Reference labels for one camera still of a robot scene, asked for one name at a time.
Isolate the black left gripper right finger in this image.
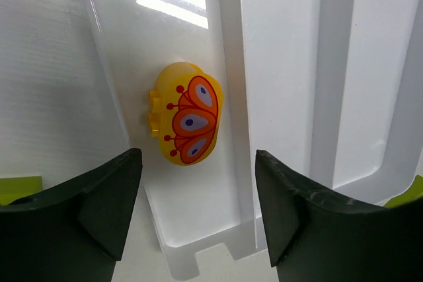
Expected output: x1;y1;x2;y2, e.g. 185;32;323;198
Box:
255;150;422;281

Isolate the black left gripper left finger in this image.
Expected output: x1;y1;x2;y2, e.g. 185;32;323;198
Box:
1;148;142;281

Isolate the yellow round butterfly lego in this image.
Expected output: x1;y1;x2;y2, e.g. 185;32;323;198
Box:
148;62;223;166

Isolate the green 2x2 lego upturned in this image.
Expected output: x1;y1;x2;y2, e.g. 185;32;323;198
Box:
384;175;423;208

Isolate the green 2x2 lego upright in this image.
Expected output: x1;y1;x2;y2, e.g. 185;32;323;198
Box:
0;176;43;205

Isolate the white three-compartment tray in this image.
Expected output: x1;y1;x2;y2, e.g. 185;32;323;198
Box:
85;0;422;281

